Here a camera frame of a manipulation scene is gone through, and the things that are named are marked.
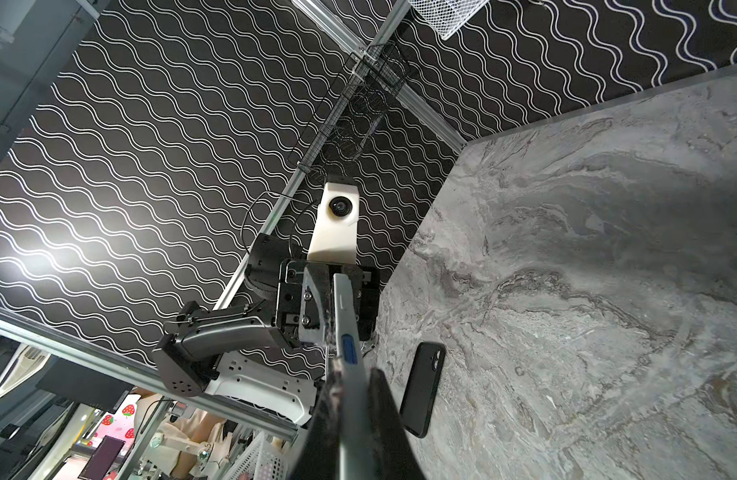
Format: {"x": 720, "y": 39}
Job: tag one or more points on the black phone case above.
{"x": 422, "y": 388}

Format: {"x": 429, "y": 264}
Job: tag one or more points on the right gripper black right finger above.
{"x": 393, "y": 453}

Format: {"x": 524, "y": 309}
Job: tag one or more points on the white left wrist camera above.
{"x": 335, "y": 237}

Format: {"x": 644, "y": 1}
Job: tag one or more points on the black wire mesh basket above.
{"x": 356, "y": 101}

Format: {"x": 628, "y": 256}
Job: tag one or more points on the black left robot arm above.
{"x": 204, "y": 351}

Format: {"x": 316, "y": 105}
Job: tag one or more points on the blue phone black screen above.
{"x": 356, "y": 458}

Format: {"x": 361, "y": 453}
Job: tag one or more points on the white wire mesh basket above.
{"x": 447, "y": 17}

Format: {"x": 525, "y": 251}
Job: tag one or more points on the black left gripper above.
{"x": 305, "y": 308}

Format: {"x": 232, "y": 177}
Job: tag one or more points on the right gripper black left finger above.
{"x": 318, "y": 458}

